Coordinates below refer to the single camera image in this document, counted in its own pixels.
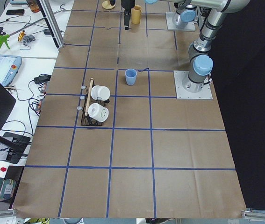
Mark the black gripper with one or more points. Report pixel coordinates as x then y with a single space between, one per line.
127 3

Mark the light blue plastic cup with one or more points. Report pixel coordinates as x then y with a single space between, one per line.
130 76

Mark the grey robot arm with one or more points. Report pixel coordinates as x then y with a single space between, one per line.
200 63
182 5

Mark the bamboo chopstick holder cup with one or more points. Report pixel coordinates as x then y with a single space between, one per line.
136 14

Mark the round wooden stand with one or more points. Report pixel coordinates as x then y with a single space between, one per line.
108 4

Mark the white mug upper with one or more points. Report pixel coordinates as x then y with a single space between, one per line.
100 93

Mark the white smiley mug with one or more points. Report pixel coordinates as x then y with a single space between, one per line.
98 112

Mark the black power adapter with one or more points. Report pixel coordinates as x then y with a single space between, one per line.
42 78

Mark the black smartphone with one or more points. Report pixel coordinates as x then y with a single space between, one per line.
15 12

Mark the green glue gun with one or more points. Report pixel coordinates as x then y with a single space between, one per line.
4 40

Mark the brown paper table cover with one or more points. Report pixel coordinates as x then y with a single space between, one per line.
154 156

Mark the blue teach pendant tablet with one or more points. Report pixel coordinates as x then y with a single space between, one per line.
9 66

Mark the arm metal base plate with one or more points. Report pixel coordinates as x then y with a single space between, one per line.
181 22
183 93

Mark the aluminium frame post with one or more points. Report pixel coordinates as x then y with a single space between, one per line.
51 22

